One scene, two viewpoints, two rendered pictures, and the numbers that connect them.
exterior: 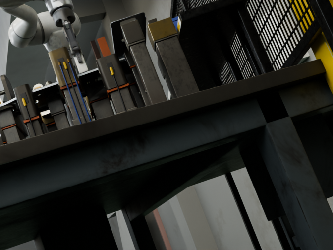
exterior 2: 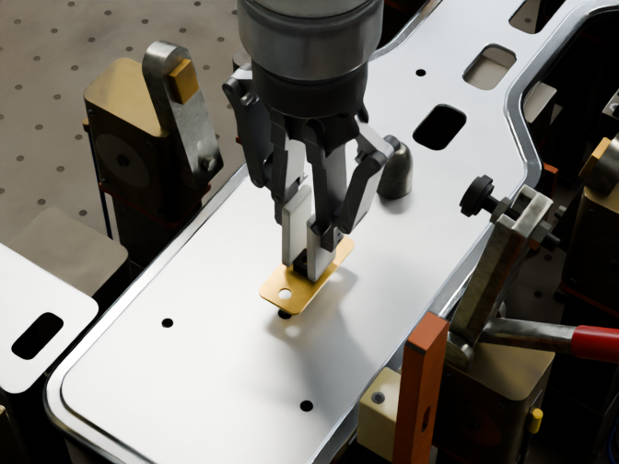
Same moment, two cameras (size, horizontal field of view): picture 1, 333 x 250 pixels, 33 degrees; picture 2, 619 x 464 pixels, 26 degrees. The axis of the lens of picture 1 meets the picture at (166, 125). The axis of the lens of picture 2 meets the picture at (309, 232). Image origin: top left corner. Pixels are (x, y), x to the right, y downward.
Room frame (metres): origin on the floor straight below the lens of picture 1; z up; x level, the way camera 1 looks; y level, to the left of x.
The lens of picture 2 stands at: (2.23, -0.26, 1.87)
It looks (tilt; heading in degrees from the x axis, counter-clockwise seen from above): 53 degrees down; 131
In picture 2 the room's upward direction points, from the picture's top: straight up
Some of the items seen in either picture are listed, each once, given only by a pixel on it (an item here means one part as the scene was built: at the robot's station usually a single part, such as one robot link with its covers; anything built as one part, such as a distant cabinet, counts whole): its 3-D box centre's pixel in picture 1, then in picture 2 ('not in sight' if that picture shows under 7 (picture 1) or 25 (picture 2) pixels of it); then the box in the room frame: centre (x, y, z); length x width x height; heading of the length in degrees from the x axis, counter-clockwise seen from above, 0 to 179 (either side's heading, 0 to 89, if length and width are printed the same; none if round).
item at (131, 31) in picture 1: (147, 72); not in sight; (1.47, 0.00, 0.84); 0.05 x 0.05 x 0.29; 7
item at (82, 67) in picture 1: (81, 63); (296, 226); (1.82, 0.20, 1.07); 0.03 x 0.01 x 0.07; 97
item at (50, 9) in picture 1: (59, 6); (309, 5); (1.83, 0.20, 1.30); 0.09 x 0.09 x 0.06
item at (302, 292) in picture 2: not in sight; (307, 264); (1.83, 0.19, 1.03); 0.08 x 0.04 x 0.01; 97
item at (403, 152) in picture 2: (50, 90); (393, 170); (1.82, 0.32, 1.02); 0.03 x 0.03 x 0.07
